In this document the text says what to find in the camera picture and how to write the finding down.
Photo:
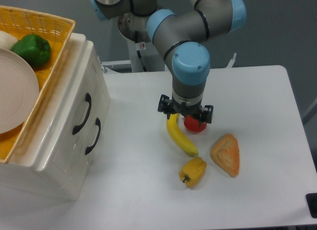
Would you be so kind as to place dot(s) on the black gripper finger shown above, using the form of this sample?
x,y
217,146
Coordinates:
x,y
204,114
165,106

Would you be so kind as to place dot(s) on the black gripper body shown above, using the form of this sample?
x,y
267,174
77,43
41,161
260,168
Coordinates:
x,y
185,108

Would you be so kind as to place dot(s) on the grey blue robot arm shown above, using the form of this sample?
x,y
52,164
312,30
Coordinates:
x,y
159,38

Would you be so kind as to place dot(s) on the white drawer cabinet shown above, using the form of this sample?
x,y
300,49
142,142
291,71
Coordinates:
x,y
21,172

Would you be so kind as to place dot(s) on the red bell pepper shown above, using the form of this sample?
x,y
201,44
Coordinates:
x,y
194,125

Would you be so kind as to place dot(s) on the yellow banana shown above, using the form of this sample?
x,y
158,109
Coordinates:
x,y
178,136

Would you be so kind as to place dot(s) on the triangular bread pastry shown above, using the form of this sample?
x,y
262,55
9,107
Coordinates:
x,y
226,154

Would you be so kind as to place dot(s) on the yellow bell pepper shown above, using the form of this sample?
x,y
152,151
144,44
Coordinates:
x,y
192,172

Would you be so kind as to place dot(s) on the yellow woven basket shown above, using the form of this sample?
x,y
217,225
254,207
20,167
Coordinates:
x,y
56,30

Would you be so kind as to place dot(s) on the black corner object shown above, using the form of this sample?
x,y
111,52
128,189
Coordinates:
x,y
311,199

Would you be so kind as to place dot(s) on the green bell pepper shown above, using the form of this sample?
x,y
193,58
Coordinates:
x,y
34,49

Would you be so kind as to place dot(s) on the beige plate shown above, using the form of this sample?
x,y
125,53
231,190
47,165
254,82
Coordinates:
x,y
19,90

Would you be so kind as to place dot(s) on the white round vegetable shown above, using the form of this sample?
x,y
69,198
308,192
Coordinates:
x,y
7,41

